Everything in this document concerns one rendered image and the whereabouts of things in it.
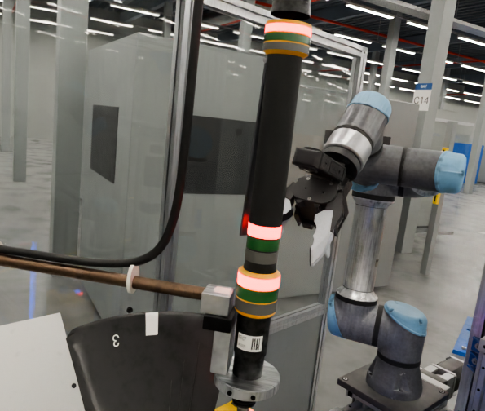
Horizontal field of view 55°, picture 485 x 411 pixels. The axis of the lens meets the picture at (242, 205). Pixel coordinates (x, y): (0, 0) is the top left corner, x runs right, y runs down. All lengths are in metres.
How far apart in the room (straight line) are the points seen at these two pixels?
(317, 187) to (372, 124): 0.16
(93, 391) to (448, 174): 0.66
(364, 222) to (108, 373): 0.84
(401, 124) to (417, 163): 4.35
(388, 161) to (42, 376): 0.69
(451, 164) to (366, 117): 0.18
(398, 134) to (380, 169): 4.33
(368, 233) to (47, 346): 0.84
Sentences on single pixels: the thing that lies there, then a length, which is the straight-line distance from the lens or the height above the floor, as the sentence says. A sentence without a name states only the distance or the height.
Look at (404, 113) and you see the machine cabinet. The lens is 5.26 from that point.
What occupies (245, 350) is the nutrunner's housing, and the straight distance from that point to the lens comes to 0.49.
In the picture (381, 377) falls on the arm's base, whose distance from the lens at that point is 1.39.
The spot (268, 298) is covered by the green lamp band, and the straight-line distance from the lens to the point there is 0.47.
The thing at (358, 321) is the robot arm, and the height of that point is 1.22.
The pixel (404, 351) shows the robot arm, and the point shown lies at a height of 1.17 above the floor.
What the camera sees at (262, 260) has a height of 1.59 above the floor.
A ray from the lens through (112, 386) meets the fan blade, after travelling 0.66.
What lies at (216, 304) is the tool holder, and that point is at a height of 1.54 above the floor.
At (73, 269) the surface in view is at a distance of 0.54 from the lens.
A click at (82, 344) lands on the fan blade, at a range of 0.68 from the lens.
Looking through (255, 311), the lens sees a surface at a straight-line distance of 0.47.
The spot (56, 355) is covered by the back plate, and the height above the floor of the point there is 1.31.
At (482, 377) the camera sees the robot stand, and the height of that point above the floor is 1.16.
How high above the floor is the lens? 1.72
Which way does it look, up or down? 10 degrees down
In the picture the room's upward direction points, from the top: 6 degrees clockwise
